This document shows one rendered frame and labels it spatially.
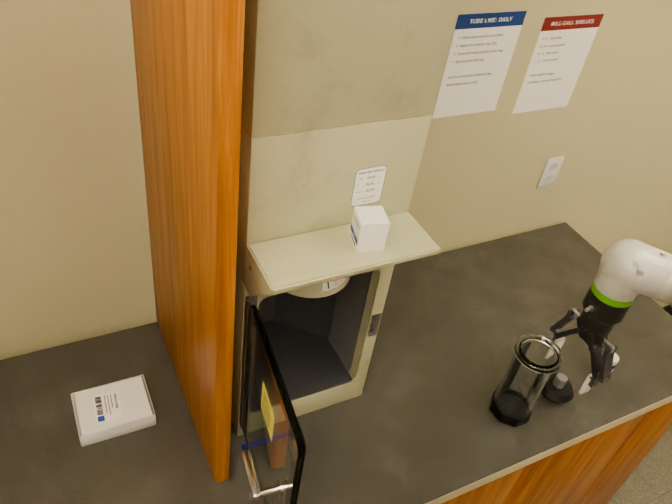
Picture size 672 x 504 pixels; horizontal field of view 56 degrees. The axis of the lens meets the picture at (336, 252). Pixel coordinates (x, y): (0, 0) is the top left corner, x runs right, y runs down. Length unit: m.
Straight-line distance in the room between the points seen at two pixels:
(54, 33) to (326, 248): 0.62
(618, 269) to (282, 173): 0.76
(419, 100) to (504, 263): 1.11
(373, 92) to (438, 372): 0.89
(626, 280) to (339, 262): 0.65
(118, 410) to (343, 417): 0.51
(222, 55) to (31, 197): 0.77
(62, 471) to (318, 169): 0.85
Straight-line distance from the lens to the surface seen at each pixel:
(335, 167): 1.03
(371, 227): 1.04
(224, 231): 0.90
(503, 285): 1.99
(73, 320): 1.69
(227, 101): 0.79
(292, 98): 0.93
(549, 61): 1.88
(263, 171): 0.98
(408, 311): 1.80
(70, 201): 1.46
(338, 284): 1.26
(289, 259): 1.03
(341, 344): 1.52
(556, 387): 1.72
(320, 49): 0.91
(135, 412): 1.49
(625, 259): 1.42
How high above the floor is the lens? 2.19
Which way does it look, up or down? 40 degrees down
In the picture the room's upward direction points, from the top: 10 degrees clockwise
